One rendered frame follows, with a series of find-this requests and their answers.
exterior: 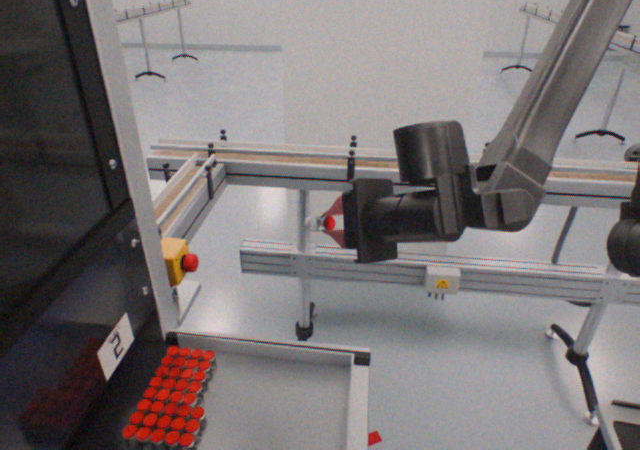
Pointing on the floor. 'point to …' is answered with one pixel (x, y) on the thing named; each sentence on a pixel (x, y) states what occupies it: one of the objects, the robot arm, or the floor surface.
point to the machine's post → (127, 145)
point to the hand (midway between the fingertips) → (329, 223)
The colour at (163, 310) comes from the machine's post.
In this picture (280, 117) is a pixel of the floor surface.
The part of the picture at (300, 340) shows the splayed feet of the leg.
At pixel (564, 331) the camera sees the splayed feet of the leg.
